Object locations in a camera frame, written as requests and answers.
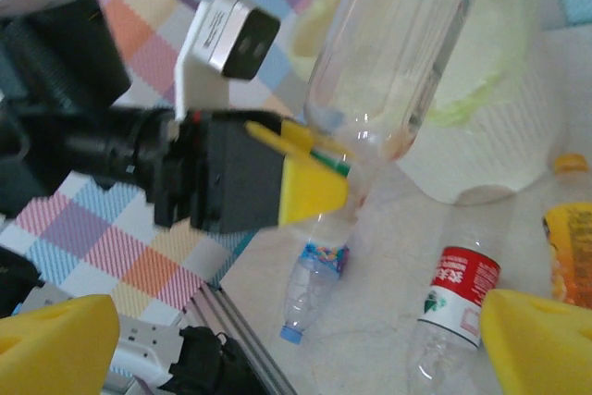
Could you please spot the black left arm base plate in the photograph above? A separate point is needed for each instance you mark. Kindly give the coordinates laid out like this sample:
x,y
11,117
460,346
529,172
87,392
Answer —
x,y
203,358

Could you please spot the crushed clear bottle blue cap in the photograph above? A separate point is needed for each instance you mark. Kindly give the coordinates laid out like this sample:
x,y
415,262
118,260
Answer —
x,y
319,261

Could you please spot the yellow orange juice bottle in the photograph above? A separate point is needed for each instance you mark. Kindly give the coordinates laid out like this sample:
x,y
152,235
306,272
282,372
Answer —
x,y
571,247

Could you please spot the tall clear plastic bottle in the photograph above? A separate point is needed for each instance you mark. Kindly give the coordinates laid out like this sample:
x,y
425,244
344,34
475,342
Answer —
x,y
393,43

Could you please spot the red white label bottle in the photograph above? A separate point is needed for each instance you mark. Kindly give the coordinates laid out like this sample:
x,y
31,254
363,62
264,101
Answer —
x,y
462,284

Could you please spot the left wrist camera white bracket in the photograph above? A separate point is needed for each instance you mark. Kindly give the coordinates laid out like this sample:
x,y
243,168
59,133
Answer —
x,y
222,34

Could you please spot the cream plastic bin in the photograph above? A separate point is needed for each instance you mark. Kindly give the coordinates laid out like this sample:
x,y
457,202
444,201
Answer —
x,y
499,159

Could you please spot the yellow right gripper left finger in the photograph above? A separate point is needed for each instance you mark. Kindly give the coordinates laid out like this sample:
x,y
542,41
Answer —
x,y
51,349

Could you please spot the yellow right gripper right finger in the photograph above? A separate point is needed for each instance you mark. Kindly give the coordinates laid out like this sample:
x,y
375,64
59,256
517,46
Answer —
x,y
546,349

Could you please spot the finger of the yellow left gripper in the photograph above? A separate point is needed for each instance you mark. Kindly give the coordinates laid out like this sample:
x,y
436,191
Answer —
x,y
310,196
296,140

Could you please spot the aluminium mounting rail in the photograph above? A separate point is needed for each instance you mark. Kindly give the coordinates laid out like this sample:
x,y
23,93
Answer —
x,y
266,367

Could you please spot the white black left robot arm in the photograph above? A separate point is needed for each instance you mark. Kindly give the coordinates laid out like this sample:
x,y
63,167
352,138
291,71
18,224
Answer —
x,y
143,341

